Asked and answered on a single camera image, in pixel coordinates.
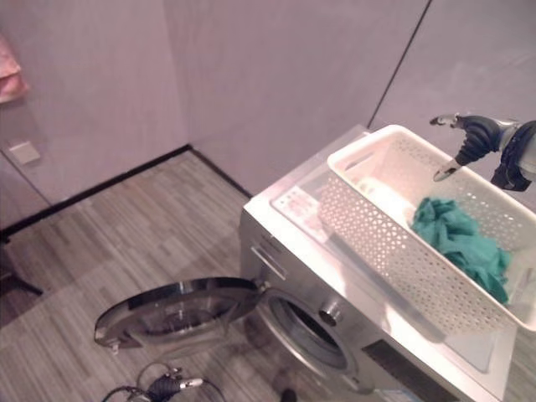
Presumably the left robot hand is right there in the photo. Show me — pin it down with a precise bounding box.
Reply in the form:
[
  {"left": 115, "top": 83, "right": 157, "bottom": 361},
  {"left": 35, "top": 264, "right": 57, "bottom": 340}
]
[{"left": 146, "top": 367, "right": 205, "bottom": 402}]

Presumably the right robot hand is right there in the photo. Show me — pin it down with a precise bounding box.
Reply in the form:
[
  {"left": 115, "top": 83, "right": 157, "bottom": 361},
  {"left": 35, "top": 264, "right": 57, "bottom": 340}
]
[{"left": 430, "top": 112, "right": 504, "bottom": 183}]

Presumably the white perforated laundry basket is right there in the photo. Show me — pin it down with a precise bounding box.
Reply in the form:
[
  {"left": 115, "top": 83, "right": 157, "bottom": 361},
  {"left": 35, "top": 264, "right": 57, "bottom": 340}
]
[{"left": 319, "top": 124, "right": 536, "bottom": 343}]

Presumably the round chrome washer door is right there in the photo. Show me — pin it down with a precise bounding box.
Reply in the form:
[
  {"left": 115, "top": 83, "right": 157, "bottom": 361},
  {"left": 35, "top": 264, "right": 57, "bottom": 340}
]
[{"left": 93, "top": 276, "right": 270, "bottom": 349}]

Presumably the washer detergent drawer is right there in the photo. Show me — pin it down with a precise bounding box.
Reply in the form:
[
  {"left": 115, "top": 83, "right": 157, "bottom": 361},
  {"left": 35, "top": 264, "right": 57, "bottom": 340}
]
[{"left": 250, "top": 244, "right": 289, "bottom": 281}]

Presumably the silver washer control knob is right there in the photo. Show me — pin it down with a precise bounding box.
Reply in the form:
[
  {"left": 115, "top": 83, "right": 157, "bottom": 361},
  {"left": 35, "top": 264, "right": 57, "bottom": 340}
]
[{"left": 318, "top": 304, "right": 343, "bottom": 326}]

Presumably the dark washer display panel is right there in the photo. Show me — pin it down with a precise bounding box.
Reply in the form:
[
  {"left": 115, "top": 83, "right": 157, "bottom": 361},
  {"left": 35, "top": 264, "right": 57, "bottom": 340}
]
[{"left": 361, "top": 338, "right": 425, "bottom": 379}]

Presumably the green crumpled cloth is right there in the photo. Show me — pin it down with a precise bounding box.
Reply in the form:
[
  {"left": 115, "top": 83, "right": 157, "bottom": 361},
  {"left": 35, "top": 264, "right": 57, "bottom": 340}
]
[{"left": 410, "top": 197, "right": 513, "bottom": 305}]

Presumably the silver front-load washing machine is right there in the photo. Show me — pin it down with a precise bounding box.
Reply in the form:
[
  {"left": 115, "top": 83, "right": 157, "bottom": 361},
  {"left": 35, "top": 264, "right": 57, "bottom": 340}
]
[{"left": 238, "top": 124, "right": 536, "bottom": 402}]

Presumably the white instruction sticker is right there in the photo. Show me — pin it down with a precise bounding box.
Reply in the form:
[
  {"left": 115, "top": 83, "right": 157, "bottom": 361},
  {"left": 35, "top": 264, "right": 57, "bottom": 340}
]
[{"left": 271, "top": 186, "right": 332, "bottom": 243}]

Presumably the pink hanging towel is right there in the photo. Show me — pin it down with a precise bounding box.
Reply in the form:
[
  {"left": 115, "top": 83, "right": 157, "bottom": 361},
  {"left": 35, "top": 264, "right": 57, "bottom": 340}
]
[{"left": 0, "top": 33, "right": 31, "bottom": 104}]

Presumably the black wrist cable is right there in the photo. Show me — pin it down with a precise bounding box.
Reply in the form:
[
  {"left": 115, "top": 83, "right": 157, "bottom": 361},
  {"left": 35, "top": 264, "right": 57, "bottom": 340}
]
[{"left": 101, "top": 361, "right": 179, "bottom": 402}]

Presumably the white wall socket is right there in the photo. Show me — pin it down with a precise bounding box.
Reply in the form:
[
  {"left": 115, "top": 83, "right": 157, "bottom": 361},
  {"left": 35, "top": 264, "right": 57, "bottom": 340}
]
[{"left": 8, "top": 141, "right": 42, "bottom": 166}]

